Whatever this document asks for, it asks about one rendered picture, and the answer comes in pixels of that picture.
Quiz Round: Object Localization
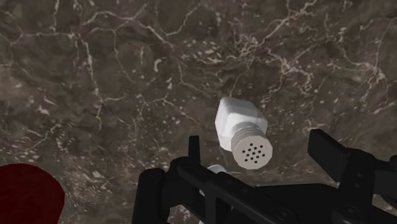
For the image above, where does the dark red round object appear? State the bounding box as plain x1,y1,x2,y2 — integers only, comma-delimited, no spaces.
0,163,66,224

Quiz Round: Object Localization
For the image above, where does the white salt shaker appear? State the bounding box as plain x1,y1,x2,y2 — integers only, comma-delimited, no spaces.
214,96,274,171

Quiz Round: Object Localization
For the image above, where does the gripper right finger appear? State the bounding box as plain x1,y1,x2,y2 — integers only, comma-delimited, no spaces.
307,129,397,224

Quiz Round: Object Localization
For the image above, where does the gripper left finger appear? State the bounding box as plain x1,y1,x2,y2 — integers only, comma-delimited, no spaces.
131,135,298,224

